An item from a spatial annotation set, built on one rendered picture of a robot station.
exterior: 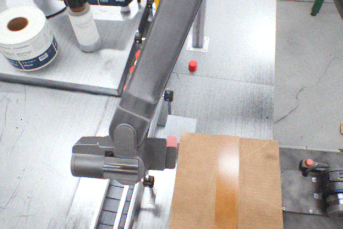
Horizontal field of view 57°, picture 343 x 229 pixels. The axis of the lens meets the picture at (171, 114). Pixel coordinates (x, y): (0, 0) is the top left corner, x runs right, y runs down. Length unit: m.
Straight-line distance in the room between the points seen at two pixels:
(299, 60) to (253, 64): 1.26
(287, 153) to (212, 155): 1.09
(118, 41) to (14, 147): 0.56
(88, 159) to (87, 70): 0.76
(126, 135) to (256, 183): 0.37
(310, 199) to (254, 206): 1.02
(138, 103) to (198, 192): 0.32
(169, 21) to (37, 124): 0.88
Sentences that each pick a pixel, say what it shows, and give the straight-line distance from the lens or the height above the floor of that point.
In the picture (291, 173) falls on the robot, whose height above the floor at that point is 0.26.
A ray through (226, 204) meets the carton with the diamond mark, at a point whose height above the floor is 1.12.
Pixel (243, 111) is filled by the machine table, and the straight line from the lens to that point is 1.19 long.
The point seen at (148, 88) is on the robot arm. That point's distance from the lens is 0.48.
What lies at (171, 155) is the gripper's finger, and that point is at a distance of 0.65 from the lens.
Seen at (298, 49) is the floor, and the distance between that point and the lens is 2.65.
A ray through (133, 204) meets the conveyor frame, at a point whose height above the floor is 0.88.
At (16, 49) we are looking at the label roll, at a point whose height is 1.00.
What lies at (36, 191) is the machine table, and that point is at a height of 0.83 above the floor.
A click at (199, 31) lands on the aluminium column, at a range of 1.31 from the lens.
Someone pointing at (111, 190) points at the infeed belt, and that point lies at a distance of 1.01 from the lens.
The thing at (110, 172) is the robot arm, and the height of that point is 1.32.
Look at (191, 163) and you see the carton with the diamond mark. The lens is 0.76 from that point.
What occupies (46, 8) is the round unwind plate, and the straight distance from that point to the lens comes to 1.58.
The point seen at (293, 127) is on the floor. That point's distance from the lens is 2.21.
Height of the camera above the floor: 1.82
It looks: 58 degrees down
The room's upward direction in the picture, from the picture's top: 3 degrees counter-clockwise
